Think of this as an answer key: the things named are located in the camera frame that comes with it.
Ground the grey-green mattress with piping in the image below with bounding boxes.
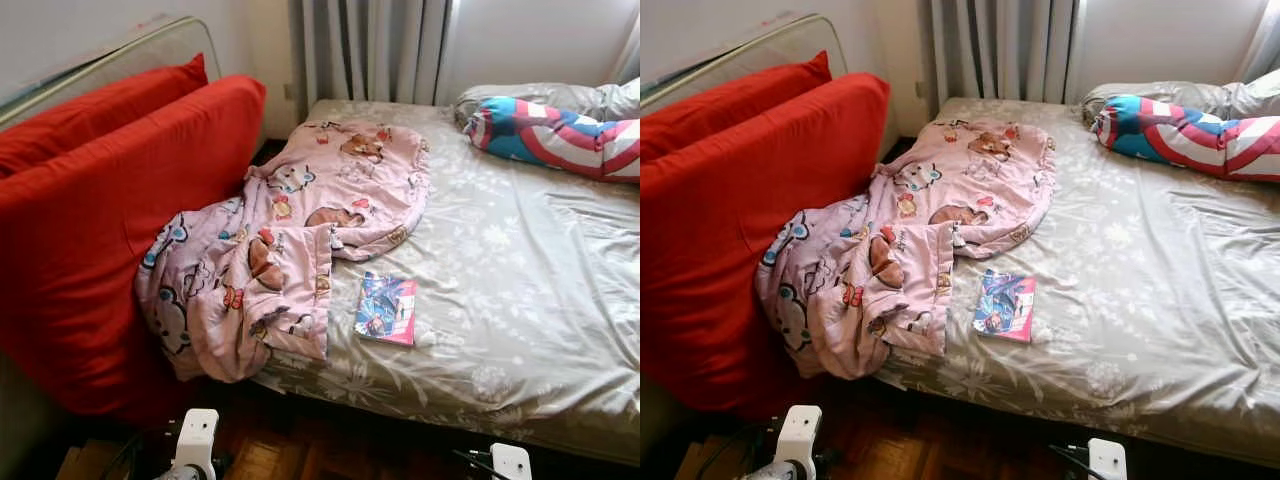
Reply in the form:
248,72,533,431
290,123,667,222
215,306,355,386
0,15,223,131
640,13,849,106

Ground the small red cushion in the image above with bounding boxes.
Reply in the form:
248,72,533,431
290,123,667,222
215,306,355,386
640,50,833,166
0,53,209,179

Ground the red white blue striped bolster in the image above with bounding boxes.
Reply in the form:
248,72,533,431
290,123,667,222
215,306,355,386
1090,94,1280,183
465,96,641,184

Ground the grey curtain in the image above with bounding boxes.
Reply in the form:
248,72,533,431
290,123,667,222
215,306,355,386
920,0,1086,104
1235,15,1280,86
290,0,461,106
610,15,641,86

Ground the brown cardboard box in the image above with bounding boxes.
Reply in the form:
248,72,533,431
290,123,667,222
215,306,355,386
55,440,131,480
675,435,741,480

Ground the grey pillow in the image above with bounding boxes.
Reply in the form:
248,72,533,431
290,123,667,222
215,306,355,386
453,78,641,131
1082,70,1280,126

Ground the pink and blue comic book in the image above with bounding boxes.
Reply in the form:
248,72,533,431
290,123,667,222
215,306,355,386
354,270,418,347
973,268,1037,344

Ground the large red cushion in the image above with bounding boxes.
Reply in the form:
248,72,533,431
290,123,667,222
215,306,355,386
0,75,268,426
640,72,891,416

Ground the bed with beige floral sheet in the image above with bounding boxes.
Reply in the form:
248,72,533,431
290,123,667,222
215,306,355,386
875,95,1280,469
250,97,641,466

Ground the pink cartoon print quilt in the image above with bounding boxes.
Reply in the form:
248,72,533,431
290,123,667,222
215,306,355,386
134,117,431,384
755,115,1057,381

